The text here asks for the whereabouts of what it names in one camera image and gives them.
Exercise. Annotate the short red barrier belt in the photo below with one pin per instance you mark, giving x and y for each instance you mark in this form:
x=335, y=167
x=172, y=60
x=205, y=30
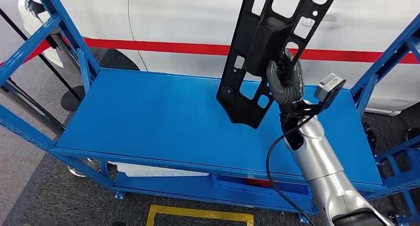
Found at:
x=32, y=52

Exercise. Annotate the red item in bin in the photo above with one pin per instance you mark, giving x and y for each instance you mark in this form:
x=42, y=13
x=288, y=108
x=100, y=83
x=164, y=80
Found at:
x=259, y=182

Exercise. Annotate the black ribbed object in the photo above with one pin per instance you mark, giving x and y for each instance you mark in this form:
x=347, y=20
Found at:
x=369, y=139

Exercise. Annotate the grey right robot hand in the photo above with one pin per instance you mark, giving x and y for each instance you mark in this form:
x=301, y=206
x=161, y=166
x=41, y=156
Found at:
x=288, y=86

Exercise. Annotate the white plastic bin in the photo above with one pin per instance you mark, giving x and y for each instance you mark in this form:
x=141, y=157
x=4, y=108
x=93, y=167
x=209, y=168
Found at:
x=147, y=169

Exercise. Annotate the pale wrist camera on bracket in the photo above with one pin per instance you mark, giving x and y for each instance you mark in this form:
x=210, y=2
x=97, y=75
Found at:
x=328, y=85

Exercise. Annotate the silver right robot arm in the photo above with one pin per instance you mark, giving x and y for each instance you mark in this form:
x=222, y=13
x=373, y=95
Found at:
x=321, y=165

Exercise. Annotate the white car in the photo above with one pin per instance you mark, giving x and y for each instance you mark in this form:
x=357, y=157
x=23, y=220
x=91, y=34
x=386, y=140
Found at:
x=180, y=21

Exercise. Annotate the black plastic bracket part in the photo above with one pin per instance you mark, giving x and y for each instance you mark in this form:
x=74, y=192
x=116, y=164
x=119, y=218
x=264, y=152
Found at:
x=262, y=40

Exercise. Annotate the long red barrier belt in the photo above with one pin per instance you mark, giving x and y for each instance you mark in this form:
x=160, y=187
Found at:
x=164, y=47

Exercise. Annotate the blue plastic bin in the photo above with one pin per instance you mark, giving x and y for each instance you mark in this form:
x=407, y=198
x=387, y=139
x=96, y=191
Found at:
x=229, y=185

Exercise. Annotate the blue metal shelf rack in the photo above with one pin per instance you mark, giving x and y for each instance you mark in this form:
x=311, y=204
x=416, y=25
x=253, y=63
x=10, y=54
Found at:
x=402, y=181
x=164, y=119

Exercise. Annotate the dark round stanchion base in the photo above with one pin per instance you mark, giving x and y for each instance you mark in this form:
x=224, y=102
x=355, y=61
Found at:
x=414, y=134

